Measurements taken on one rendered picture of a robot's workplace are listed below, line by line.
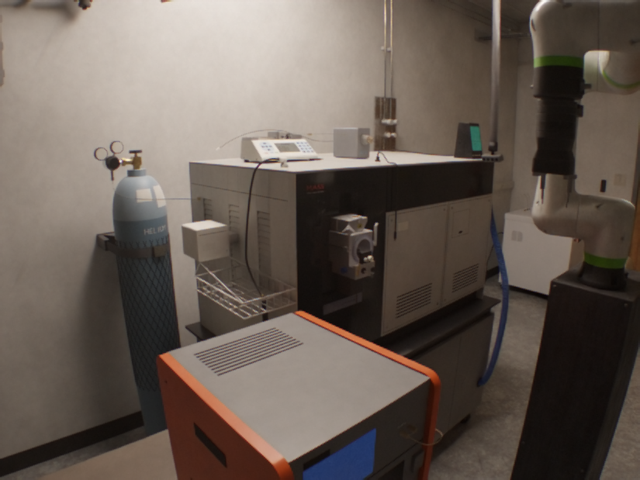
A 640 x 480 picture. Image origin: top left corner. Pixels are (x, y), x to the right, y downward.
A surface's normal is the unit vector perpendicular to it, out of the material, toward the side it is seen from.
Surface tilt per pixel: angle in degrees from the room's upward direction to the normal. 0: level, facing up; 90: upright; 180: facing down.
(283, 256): 90
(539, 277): 90
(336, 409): 0
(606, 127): 90
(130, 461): 0
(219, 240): 90
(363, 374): 0
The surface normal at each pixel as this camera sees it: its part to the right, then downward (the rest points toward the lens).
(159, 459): 0.00, -0.97
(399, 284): 0.66, 0.18
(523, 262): -0.75, 0.16
